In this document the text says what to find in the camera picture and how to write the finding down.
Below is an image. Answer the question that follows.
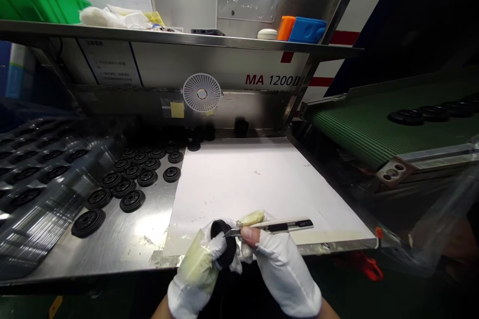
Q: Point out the person's right hand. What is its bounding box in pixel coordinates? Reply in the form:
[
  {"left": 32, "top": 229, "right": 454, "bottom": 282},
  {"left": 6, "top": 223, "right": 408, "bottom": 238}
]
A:
[{"left": 239, "top": 210, "right": 323, "bottom": 317}]

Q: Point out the blue foam block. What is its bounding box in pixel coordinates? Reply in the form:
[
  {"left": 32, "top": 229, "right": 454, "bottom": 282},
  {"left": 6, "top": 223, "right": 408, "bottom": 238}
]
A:
[{"left": 287, "top": 16, "right": 328, "bottom": 44}]

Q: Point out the green conveyor belt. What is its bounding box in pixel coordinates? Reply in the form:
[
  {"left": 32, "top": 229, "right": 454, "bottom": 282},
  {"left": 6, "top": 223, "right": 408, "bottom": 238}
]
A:
[{"left": 301, "top": 71, "right": 479, "bottom": 186}]

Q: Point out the steel shelf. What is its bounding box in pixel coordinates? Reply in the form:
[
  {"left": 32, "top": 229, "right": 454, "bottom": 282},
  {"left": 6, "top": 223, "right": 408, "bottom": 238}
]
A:
[{"left": 0, "top": 19, "right": 366, "bottom": 62}]

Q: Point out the yellow plastic piece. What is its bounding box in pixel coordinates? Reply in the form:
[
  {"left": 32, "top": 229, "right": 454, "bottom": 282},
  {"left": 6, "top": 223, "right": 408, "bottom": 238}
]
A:
[{"left": 144, "top": 10, "right": 166, "bottom": 28}]

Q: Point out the small white fan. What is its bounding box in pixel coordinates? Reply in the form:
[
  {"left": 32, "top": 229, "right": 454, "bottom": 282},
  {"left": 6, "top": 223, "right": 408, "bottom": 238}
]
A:
[{"left": 181, "top": 72, "right": 225, "bottom": 116}]

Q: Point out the group of black round parts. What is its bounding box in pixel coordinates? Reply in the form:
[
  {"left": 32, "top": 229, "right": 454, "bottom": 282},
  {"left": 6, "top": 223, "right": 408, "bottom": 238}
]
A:
[{"left": 70, "top": 124, "right": 218, "bottom": 240}]

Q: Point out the black round ribbed part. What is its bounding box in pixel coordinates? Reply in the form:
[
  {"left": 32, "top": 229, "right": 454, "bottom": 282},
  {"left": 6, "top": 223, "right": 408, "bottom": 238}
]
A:
[{"left": 211, "top": 218, "right": 239, "bottom": 270}]

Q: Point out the clear plastic bag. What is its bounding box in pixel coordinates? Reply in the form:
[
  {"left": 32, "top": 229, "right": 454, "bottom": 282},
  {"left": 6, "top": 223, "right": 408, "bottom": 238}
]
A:
[{"left": 368, "top": 139, "right": 479, "bottom": 279}]

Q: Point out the white black utility knife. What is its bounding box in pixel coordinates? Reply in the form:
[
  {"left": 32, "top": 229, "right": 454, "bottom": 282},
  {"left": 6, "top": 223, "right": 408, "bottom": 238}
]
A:
[{"left": 224, "top": 215, "right": 315, "bottom": 238}]

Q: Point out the white paper sheet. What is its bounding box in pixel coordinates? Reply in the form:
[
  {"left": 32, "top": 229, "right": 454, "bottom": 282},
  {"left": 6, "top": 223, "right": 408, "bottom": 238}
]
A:
[{"left": 162, "top": 137, "right": 377, "bottom": 260}]

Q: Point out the pile of white cloths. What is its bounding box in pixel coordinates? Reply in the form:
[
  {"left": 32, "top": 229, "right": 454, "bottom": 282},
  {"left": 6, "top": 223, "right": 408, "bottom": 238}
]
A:
[{"left": 78, "top": 4, "right": 155, "bottom": 30}]

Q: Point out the person's left hand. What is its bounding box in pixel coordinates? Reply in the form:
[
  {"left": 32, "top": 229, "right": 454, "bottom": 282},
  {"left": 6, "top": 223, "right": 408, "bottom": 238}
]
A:
[{"left": 167, "top": 219, "right": 244, "bottom": 319}]

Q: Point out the flat black box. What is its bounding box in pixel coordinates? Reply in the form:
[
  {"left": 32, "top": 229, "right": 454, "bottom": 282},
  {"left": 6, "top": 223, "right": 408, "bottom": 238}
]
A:
[{"left": 190, "top": 28, "right": 226, "bottom": 37}]

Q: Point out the red clamp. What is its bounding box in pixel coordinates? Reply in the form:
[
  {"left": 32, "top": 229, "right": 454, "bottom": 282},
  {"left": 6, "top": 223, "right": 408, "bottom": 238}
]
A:
[{"left": 357, "top": 251, "right": 385, "bottom": 283}]

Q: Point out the clear plastic tray with parts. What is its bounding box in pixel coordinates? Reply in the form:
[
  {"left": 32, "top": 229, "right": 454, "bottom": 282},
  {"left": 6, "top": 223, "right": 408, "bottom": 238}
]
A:
[{"left": 0, "top": 116, "right": 129, "bottom": 281}]

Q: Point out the orange foam block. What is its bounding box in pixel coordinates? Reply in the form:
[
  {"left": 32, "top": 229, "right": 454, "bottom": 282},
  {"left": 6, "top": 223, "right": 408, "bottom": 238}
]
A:
[{"left": 276, "top": 15, "right": 297, "bottom": 42}]

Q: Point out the black disc on conveyor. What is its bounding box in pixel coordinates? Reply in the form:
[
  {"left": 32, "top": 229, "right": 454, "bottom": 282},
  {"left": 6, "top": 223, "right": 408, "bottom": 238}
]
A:
[
  {"left": 441, "top": 100, "right": 475, "bottom": 118},
  {"left": 387, "top": 109, "right": 426, "bottom": 127},
  {"left": 418, "top": 105, "right": 451, "bottom": 123}
]

